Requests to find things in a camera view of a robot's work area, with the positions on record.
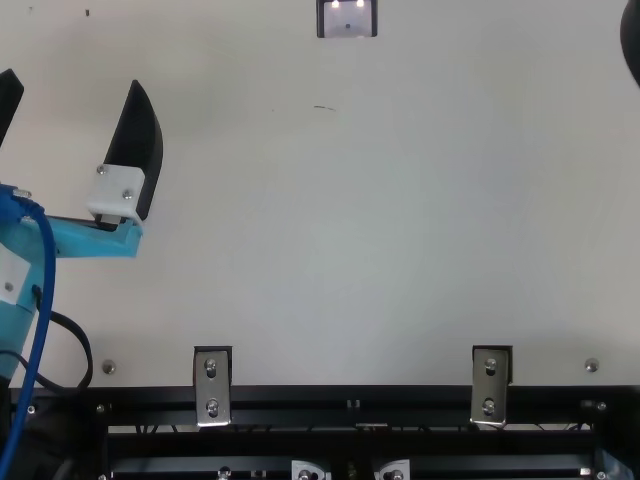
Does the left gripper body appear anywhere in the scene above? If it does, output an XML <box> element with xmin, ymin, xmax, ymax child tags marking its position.
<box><xmin>0</xmin><ymin>216</ymin><xmax>145</xmax><ymax>381</ymax></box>

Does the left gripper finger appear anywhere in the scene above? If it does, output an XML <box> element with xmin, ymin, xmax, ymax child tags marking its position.
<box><xmin>0</xmin><ymin>69</ymin><xmax>25</xmax><ymax>149</ymax></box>
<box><xmin>84</xmin><ymin>78</ymin><xmax>165</xmax><ymax>233</ymax></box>

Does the black cable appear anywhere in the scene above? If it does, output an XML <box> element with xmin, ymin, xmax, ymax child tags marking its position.
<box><xmin>32</xmin><ymin>284</ymin><xmax>95</xmax><ymax>396</ymax></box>

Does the blue cable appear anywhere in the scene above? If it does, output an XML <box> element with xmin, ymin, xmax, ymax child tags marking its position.
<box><xmin>0</xmin><ymin>183</ymin><xmax>59</xmax><ymax>480</ymax></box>

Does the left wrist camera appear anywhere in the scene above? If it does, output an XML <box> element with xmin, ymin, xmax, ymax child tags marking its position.
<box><xmin>0</xmin><ymin>243</ymin><xmax>30</xmax><ymax>308</ymax></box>

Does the small square scanner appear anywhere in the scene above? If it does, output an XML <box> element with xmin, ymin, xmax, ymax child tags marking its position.
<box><xmin>315</xmin><ymin>0</ymin><xmax>379</xmax><ymax>39</ymax></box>

